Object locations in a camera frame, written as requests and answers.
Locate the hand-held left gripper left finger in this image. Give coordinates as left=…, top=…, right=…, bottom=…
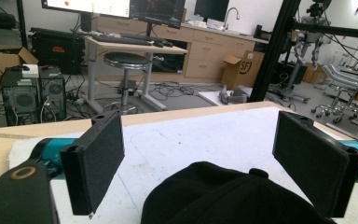
left=60, top=109, right=126, bottom=217

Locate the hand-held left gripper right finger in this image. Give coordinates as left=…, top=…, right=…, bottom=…
left=271, top=110, right=358, bottom=218

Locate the black cap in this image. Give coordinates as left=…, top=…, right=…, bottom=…
left=140, top=161, right=337, bottom=224

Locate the chrome chair base with castors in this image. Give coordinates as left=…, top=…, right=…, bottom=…
left=310, top=87, right=357, bottom=125

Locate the white power strip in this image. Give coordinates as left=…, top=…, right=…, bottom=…
left=70, top=96, right=87, bottom=106

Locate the black computer tower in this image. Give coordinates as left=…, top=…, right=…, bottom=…
left=38, top=65, right=67, bottom=123
left=0, top=66, right=40, bottom=127

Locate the white padded lounger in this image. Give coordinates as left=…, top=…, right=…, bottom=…
left=321, top=63, right=358, bottom=95

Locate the grey device on floor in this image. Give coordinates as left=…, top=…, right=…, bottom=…
left=218, top=83, right=250, bottom=105

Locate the round black stool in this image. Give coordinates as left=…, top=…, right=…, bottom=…
left=103, top=51, right=153, bottom=115

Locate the white foam sheet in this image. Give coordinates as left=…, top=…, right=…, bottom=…
left=7, top=105, right=358, bottom=224

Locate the small white box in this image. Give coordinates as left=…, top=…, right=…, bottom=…
left=21, top=63, right=40, bottom=79

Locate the printed cardboard box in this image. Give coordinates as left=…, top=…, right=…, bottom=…
left=220, top=49, right=266, bottom=91

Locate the black equipment case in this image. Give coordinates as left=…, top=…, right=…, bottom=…
left=29, top=26, right=86, bottom=76

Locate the light wooden desk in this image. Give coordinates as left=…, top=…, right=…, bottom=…
left=84, top=35, right=189, bottom=115

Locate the white floor board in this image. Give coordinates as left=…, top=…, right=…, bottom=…
left=197, top=86, right=254, bottom=107

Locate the black keyboard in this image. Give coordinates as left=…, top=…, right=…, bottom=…
left=120, top=32, right=175, bottom=49
left=90, top=33, right=154, bottom=47

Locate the grey humanoid robot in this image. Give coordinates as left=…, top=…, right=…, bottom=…
left=292, top=0, right=326, bottom=94

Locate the open flat cardboard box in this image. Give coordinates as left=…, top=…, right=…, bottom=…
left=0, top=46, right=40, bottom=77

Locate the light wooden cabinet row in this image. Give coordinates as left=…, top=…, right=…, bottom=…
left=95, top=14, right=269, bottom=84

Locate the monitor with white screen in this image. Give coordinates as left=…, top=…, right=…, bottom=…
left=41, top=0, right=131, bottom=19

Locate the monitor with dark screen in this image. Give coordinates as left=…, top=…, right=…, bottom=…
left=129, top=0, right=186, bottom=30

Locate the curved metal faucet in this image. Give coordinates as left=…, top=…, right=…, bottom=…
left=223, top=7, right=241, bottom=31

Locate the black switched-off monitor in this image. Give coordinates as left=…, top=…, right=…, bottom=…
left=194, top=0, right=230, bottom=23

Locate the tangle of black cables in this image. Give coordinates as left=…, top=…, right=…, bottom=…
left=148, top=80, right=200, bottom=103

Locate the black metal frame post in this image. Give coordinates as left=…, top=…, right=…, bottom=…
left=249, top=0, right=302, bottom=104

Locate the black metal frame crossbar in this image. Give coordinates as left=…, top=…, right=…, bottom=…
left=291, top=21, right=358, bottom=40

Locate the black shelf post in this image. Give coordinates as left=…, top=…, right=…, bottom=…
left=15, top=0, right=29, bottom=49

